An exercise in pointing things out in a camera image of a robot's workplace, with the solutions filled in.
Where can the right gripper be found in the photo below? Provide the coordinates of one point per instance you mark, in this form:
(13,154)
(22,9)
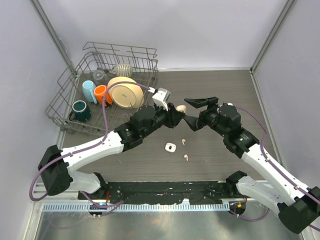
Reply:
(211,102)

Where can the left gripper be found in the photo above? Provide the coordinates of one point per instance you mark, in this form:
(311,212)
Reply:
(173,116)

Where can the pink earbud case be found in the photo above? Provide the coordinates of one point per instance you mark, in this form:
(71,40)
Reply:
(181,108)

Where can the white earbud charging case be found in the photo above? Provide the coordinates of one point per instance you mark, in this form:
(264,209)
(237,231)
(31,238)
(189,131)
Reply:
(170,147)

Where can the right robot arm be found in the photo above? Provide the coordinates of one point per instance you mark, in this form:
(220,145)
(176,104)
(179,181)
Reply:
(295,203)

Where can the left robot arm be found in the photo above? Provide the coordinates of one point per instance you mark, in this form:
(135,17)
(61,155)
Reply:
(59,167)

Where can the beige plate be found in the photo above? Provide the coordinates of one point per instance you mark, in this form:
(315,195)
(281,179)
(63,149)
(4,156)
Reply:
(128,96)

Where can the striped ceramic cup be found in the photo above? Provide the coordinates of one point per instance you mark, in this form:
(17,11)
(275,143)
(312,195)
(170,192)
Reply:
(123,70)

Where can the orange mug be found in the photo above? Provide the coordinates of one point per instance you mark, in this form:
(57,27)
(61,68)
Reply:
(99,93)

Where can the clear glass cup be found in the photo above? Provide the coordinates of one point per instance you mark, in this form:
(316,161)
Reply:
(98,74)

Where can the light blue mug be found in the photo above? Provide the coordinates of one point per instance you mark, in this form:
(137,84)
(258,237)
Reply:
(88,88)

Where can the dark green mug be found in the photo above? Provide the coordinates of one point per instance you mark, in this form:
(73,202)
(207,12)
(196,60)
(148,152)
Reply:
(81,111)

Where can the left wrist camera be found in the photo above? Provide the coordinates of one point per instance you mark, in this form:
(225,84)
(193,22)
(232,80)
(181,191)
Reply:
(160,97)

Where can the grey wire dish rack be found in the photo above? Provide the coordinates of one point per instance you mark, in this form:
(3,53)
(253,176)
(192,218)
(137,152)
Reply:
(98,58)

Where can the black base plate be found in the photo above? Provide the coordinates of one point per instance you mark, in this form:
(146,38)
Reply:
(169,192)

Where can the slotted cable duct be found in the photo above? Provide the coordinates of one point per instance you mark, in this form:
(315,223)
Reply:
(89,207)

